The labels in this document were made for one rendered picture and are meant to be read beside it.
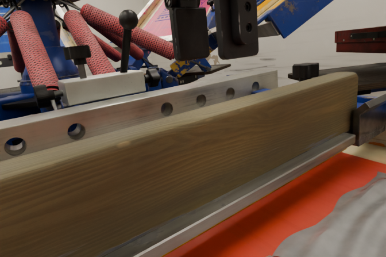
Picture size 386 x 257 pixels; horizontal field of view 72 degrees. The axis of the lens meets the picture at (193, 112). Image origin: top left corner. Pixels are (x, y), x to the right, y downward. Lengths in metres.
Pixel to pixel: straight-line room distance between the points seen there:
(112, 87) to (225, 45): 0.30
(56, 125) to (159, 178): 0.22
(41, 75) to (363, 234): 0.57
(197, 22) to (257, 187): 0.14
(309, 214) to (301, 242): 0.04
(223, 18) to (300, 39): 2.39
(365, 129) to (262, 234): 0.19
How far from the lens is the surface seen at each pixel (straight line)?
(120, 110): 0.39
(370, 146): 0.43
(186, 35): 0.22
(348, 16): 2.36
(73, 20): 0.81
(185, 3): 0.22
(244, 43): 0.17
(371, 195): 0.30
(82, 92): 0.43
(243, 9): 0.17
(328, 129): 0.32
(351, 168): 0.36
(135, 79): 0.45
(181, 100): 0.44
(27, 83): 0.94
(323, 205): 0.29
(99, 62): 0.66
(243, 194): 0.22
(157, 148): 0.17
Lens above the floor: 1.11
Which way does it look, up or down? 14 degrees down
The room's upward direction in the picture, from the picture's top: 6 degrees counter-clockwise
